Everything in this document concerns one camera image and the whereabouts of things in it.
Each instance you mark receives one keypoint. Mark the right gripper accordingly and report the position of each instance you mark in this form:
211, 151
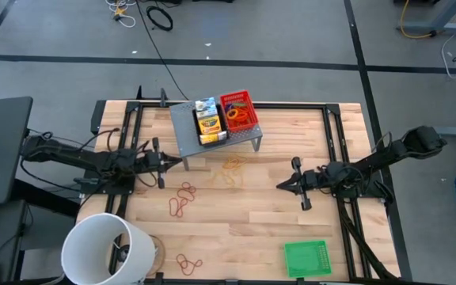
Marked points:
313, 179

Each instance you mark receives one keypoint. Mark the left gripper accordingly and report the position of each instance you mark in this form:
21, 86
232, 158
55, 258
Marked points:
152, 162

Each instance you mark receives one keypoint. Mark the red brown rubber band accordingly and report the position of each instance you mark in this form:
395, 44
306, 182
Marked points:
188, 274
169, 206
179, 192
177, 259

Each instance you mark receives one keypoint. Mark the black plastic basket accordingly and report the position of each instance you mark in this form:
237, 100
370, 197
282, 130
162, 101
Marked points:
196, 130

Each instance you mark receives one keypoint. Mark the yellow crayon box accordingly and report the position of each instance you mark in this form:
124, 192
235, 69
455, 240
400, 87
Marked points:
209, 126

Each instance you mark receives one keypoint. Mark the red plastic basket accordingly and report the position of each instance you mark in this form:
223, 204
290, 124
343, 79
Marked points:
245, 126

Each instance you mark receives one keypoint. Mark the green plastic basket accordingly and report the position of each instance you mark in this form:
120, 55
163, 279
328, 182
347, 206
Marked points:
307, 259

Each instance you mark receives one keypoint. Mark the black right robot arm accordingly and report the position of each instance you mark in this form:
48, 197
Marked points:
382, 156

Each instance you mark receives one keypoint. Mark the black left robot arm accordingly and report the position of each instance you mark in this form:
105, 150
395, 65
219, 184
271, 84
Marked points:
73, 156

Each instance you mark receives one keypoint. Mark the black desk foot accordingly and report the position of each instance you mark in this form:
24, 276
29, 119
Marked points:
46, 198

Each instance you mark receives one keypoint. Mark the grey desk leg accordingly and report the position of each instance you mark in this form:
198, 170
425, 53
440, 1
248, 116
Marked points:
449, 28

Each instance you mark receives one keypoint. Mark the grey perforated metal riser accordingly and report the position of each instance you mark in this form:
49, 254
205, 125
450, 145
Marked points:
182, 126

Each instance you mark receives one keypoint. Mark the round lamp base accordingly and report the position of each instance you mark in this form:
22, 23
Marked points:
163, 250

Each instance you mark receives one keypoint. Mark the black metal table frame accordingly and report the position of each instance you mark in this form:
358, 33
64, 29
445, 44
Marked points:
291, 105

